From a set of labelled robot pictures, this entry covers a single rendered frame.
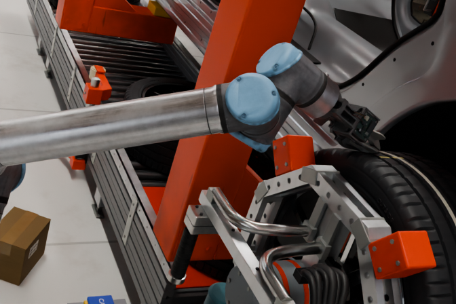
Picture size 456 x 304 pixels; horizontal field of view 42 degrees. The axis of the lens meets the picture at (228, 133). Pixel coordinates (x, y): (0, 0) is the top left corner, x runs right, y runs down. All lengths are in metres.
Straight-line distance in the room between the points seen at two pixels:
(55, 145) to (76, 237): 1.66
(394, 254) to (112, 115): 0.57
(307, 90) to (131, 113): 0.36
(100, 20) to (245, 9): 2.07
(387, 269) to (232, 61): 0.69
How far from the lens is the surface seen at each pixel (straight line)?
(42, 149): 1.13
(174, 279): 1.46
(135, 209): 2.38
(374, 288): 1.21
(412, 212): 1.26
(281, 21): 1.59
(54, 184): 3.06
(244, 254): 1.23
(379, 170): 1.32
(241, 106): 1.03
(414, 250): 1.16
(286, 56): 1.18
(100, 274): 2.59
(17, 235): 2.43
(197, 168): 1.70
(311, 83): 1.22
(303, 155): 1.44
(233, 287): 1.36
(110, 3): 3.52
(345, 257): 1.43
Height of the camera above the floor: 1.69
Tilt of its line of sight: 25 degrees down
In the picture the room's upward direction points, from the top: 18 degrees clockwise
